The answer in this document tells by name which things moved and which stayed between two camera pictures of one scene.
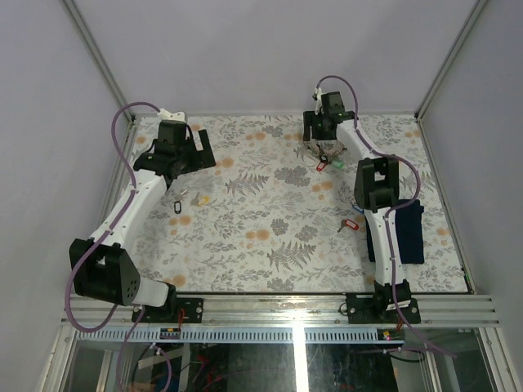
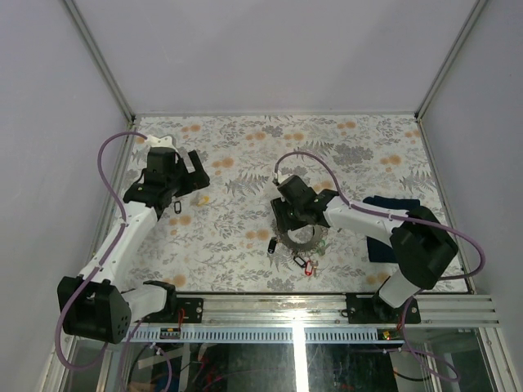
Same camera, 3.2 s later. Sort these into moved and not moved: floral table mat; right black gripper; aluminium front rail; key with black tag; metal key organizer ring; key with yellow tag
Moved: right black gripper; metal key organizer ring
Not moved: key with yellow tag; floral table mat; key with black tag; aluminium front rail
